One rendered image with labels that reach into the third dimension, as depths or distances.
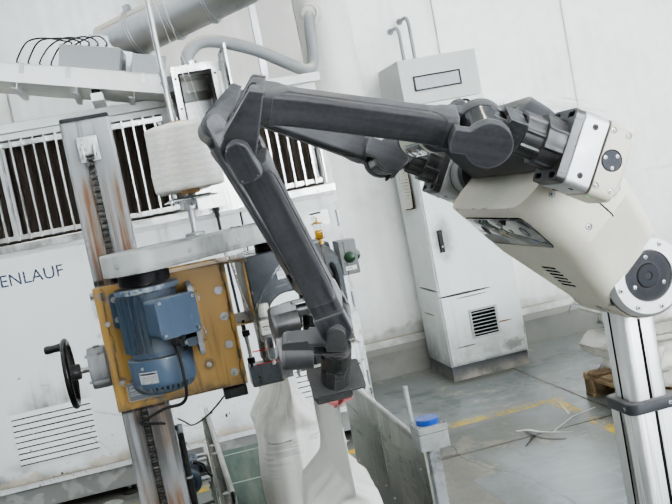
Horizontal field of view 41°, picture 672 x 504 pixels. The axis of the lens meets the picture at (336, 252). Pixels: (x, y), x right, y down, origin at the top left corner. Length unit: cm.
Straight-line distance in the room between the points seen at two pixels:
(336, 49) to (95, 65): 150
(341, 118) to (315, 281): 30
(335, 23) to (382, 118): 414
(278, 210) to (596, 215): 56
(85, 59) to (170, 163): 275
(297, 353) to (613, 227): 61
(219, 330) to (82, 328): 279
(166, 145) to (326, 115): 75
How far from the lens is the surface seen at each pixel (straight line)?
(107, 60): 477
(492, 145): 141
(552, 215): 161
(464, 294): 608
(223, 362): 231
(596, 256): 167
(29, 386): 511
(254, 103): 138
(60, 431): 513
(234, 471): 387
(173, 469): 241
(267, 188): 145
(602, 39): 727
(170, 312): 202
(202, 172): 208
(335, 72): 547
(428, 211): 597
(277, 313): 190
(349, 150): 196
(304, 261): 152
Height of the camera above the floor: 149
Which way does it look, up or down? 5 degrees down
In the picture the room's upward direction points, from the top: 11 degrees counter-clockwise
